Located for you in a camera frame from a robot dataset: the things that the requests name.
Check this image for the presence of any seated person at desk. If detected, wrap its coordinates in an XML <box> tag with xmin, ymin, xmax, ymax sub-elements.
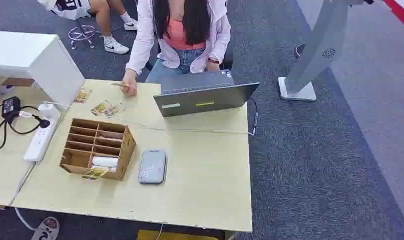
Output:
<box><xmin>120</xmin><ymin>0</ymin><xmax>232</xmax><ymax>98</ymax></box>

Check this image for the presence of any person's right hand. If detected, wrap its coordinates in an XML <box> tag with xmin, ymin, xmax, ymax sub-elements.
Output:
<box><xmin>121</xmin><ymin>68</ymin><xmax>138</xmax><ymax>98</ymax></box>

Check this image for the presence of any grey laptop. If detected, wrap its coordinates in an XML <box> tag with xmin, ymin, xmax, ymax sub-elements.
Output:
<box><xmin>153</xmin><ymin>69</ymin><xmax>260</xmax><ymax>118</ymax></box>

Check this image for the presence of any black power adapter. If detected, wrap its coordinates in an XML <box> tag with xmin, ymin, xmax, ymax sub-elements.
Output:
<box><xmin>1</xmin><ymin>96</ymin><xmax>22</xmax><ymax>120</ymax></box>

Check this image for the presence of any white card stack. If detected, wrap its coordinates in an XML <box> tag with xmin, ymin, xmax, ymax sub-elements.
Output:
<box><xmin>91</xmin><ymin>156</ymin><xmax>119</xmax><ymax>169</ymax></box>

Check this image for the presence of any wooden slotted card box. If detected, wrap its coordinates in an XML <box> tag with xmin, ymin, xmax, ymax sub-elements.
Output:
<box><xmin>59</xmin><ymin>118</ymin><xmax>137</xmax><ymax>181</ymax></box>

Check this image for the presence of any metal chair base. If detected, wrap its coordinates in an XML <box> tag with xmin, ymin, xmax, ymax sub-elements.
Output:
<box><xmin>68</xmin><ymin>24</ymin><xmax>97</xmax><ymax>51</ymax></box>

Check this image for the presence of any black adapter cable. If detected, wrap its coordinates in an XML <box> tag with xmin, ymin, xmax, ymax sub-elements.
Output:
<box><xmin>0</xmin><ymin>103</ymin><xmax>52</xmax><ymax>150</ymax></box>

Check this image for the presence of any person in white shoes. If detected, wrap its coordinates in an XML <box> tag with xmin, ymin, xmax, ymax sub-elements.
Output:
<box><xmin>37</xmin><ymin>0</ymin><xmax>139</xmax><ymax>55</ymax></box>

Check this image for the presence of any white cabinet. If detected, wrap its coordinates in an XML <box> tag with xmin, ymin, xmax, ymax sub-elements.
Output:
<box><xmin>0</xmin><ymin>30</ymin><xmax>86</xmax><ymax>107</ymax></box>

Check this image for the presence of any yellow object under desk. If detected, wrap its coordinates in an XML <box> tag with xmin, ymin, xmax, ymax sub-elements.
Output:
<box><xmin>137</xmin><ymin>229</ymin><xmax>220</xmax><ymax>240</ymax></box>

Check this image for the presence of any grey flat rectangular device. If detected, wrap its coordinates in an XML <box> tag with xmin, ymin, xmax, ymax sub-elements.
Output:
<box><xmin>138</xmin><ymin>149</ymin><xmax>168</xmax><ymax>185</ymax></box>

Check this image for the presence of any white plug adapter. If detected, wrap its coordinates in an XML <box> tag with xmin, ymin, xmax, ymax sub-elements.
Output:
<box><xmin>38</xmin><ymin>103</ymin><xmax>59</xmax><ymax>120</ymax></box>

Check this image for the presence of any white power strip cord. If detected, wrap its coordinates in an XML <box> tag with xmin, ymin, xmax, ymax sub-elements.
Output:
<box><xmin>14</xmin><ymin>206</ymin><xmax>39</xmax><ymax>232</ymax></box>

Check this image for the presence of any red strip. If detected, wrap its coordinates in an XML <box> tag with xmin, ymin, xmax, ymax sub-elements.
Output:
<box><xmin>382</xmin><ymin>0</ymin><xmax>404</xmax><ymax>35</ymax></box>

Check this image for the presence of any brown cardboard piece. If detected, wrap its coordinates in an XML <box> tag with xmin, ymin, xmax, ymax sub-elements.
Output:
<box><xmin>1</xmin><ymin>77</ymin><xmax>35</xmax><ymax>88</ymax></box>

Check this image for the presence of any black laptop cable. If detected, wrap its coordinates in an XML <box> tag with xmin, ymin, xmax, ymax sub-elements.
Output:
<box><xmin>248</xmin><ymin>97</ymin><xmax>260</xmax><ymax>133</ymax></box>

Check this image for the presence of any white power strip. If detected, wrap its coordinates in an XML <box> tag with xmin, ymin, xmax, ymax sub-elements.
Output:
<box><xmin>24</xmin><ymin>103</ymin><xmax>62</xmax><ymax>164</ymax></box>

